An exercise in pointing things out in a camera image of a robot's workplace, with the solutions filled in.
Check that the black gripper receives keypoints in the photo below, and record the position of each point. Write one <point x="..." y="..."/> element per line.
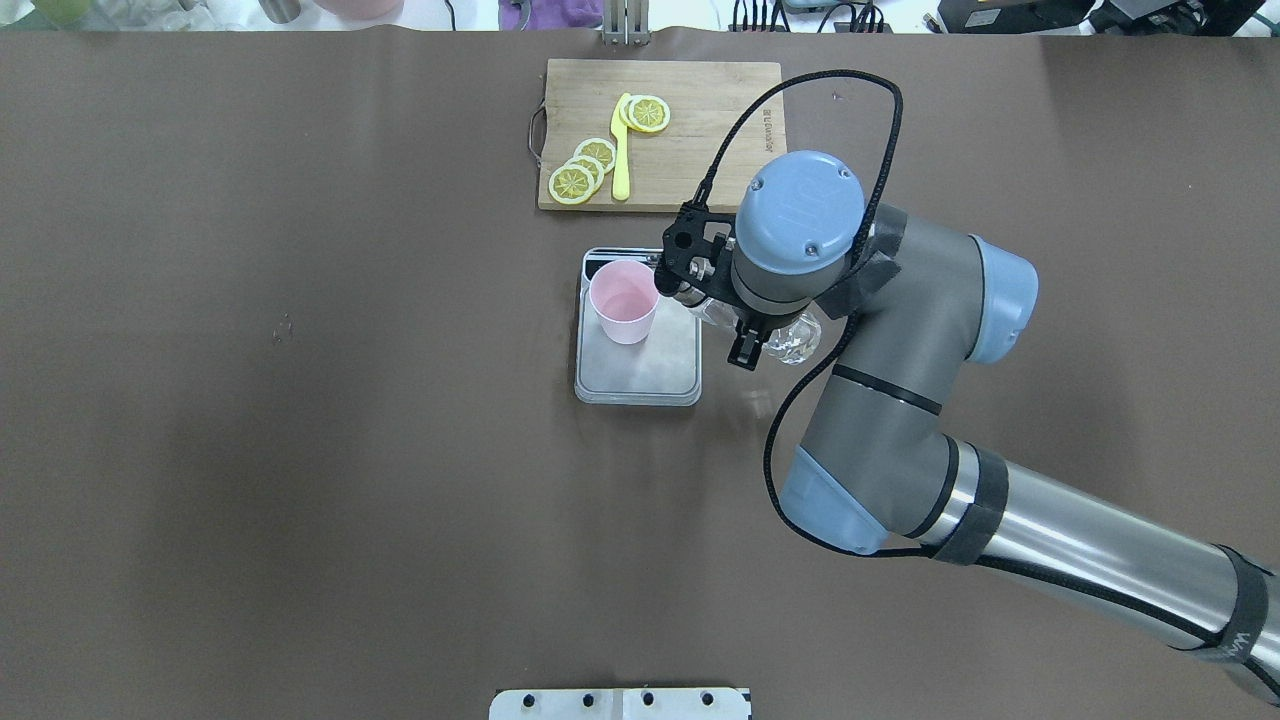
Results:
<point x="745" y="343"/>

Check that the glass sauce bottle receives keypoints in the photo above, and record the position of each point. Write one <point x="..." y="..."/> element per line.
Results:
<point x="789" y="345"/>

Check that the pink plastic cup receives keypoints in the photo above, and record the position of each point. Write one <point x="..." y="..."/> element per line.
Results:
<point x="623" y="295"/>

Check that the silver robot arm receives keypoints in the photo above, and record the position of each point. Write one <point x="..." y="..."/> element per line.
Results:
<point x="856" y="461"/>

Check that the silver kitchen scale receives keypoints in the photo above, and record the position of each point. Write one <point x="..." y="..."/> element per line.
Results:
<point x="664" y="370"/>

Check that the yellow plastic knife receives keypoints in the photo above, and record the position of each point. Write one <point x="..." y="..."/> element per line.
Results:
<point x="621" y="182"/>

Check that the wooden cutting board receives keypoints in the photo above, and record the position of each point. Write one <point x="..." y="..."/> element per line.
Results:
<point x="664" y="168"/>

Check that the purple cloth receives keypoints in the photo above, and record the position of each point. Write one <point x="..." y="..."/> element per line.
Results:
<point x="539" y="14"/>

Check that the aluminium frame post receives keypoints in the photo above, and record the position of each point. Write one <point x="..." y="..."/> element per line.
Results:
<point x="625" y="23"/>

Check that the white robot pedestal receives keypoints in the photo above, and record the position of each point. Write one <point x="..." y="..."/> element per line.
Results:
<point x="715" y="702"/>

